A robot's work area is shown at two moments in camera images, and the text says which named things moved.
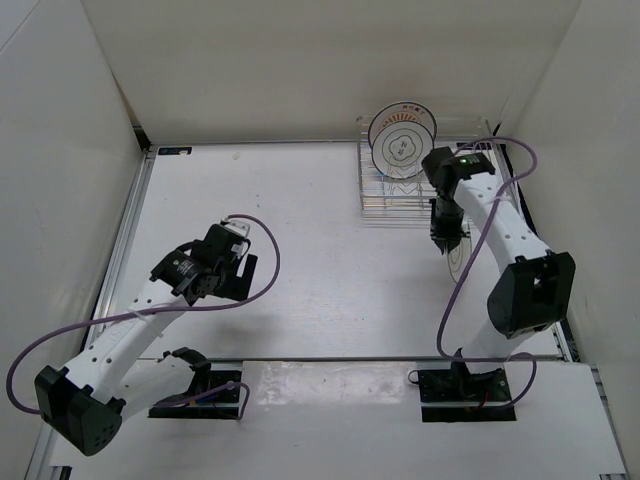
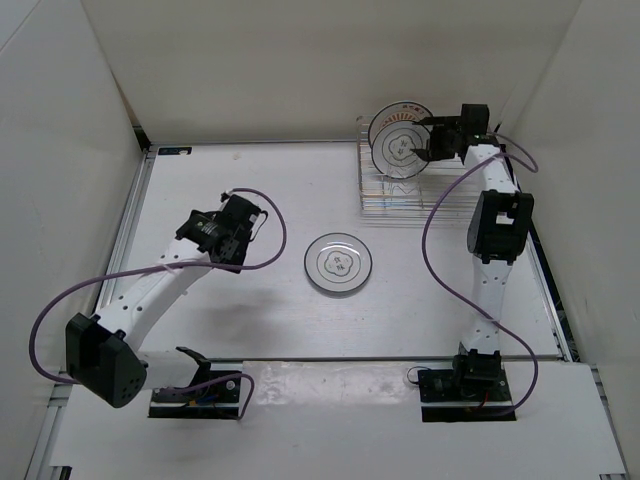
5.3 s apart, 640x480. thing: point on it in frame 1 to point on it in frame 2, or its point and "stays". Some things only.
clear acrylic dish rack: x=387 y=201 stays
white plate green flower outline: x=458 y=256 to x=338 y=262
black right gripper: x=441 y=235 to x=440 y=124
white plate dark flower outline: x=399 y=148 stays
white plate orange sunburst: x=401 y=111 stays
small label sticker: x=175 y=151 stays
